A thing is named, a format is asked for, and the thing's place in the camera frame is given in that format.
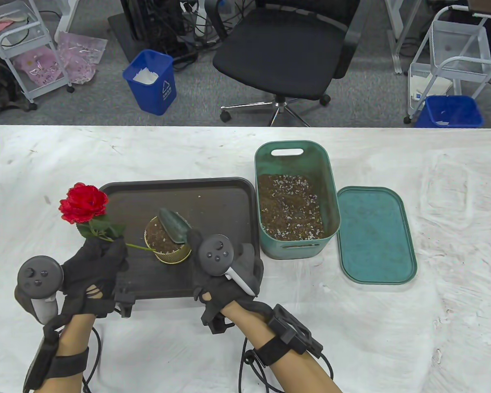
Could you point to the brown potting mix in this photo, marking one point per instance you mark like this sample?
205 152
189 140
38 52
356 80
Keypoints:
290 204
159 241

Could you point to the green plastic bin lid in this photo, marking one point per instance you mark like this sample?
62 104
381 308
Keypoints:
380 233

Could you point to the yellow ribbed flower pot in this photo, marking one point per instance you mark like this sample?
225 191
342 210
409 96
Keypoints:
172 258

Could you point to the black floor mat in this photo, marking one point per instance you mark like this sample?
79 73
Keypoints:
120 37

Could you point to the black computer tower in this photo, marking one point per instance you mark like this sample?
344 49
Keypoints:
151 20

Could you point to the grey handheld controller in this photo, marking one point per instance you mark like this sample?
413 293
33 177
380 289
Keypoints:
37 275
217 254

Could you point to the dark brown plastic tray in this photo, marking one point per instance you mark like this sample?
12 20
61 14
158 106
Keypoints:
221 204

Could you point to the person's left hand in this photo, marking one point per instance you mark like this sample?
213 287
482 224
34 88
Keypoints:
93 266

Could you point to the person's right forearm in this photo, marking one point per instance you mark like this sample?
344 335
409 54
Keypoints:
298 372

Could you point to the red artificial rose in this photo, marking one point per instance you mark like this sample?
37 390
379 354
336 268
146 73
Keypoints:
82 202

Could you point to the pink plastic bag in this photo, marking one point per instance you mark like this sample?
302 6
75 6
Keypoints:
82 57
39 65

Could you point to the person's right hand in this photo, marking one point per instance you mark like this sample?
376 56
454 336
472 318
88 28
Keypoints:
221 292

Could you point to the white crumpled paper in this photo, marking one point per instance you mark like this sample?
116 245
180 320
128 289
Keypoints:
145 77

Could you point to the person's left forearm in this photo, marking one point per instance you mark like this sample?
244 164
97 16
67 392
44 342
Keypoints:
74 335

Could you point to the blue waste bin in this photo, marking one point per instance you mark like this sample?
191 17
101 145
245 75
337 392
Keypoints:
450 112
151 92

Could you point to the green plastic bin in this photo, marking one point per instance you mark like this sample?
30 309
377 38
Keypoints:
294 159

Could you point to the black office chair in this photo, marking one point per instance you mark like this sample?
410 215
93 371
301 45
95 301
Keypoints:
278 57

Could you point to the green plastic trowel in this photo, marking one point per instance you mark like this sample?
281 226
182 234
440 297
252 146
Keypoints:
174 225

